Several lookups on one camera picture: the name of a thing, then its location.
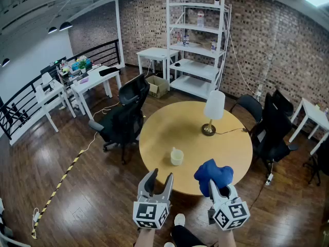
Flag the person's black trousers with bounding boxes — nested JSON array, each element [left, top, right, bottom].
[[171, 225, 206, 247]]

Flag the black cluttered side table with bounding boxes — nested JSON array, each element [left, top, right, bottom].
[[58, 60, 78, 92]]

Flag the brown lamp cable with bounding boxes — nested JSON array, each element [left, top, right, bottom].
[[214, 128, 249, 135]]

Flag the small white desk lamp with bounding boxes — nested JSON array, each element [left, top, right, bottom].
[[41, 72, 54, 92]]

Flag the blue box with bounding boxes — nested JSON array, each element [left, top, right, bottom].
[[71, 58, 92, 71]]

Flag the black folding chair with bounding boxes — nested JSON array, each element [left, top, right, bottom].
[[229, 94, 263, 128]]

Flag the blue cloth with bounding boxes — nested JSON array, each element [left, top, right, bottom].
[[193, 158, 234, 197]]

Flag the white floor cable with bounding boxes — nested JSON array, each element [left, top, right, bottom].
[[92, 101, 121, 120]]

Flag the black office chair grey armrest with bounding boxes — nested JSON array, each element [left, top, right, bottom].
[[88, 73, 151, 165]]

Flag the cream cup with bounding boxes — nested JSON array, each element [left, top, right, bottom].
[[170, 147, 185, 166]]

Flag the person's right forearm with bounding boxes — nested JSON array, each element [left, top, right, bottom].
[[217, 229, 236, 247]]

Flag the white shade table lamp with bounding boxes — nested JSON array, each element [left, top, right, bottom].
[[201, 90, 226, 136]]

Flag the cardboard box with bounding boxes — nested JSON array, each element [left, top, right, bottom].
[[145, 75, 169, 99]]

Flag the white side table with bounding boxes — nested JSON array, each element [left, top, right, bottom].
[[288, 97, 329, 156]]

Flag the white metal shelf rack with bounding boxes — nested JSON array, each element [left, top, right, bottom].
[[166, 0, 232, 100]]

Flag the black pouch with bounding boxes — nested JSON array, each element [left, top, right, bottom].
[[99, 67, 120, 77]]

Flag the yellow black striped floor tape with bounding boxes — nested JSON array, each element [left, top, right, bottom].
[[31, 149, 85, 239]]

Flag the white low desk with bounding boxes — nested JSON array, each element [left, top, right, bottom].
[[34, 80, 77, 133]]

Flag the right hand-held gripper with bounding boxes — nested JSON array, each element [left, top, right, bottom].
[[207, 179, 250, 231]]

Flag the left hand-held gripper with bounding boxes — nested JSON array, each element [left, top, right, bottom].
[[133, 168, 174, 230]]

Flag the white wall cable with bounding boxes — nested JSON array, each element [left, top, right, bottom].
[[228, 29, 261, 97]]

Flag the black metal railing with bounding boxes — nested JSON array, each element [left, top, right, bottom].
[[0, 39, 121, 140]]

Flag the person's left forearm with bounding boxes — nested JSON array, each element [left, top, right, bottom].
[[133, 229, 156, 247]]

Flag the small white table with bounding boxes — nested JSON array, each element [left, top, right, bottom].
[[136, 47, 180, 80]]

